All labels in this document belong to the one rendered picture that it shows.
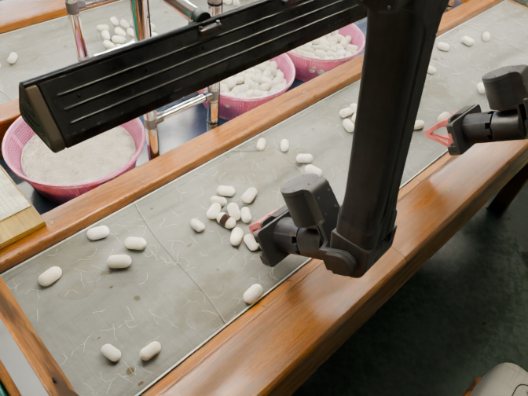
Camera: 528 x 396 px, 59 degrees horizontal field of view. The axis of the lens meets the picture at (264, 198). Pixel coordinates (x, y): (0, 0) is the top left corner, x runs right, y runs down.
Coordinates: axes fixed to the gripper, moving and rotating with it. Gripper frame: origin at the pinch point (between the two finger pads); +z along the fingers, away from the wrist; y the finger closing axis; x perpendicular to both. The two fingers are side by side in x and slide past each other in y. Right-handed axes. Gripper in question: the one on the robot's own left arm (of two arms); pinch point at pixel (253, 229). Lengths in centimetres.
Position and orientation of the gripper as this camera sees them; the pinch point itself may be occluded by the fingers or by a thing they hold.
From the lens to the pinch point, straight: 82.6
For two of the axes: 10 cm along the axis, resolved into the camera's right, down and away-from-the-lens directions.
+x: 3.5, 8.8, 3.2
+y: -7.1, 4.7, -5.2
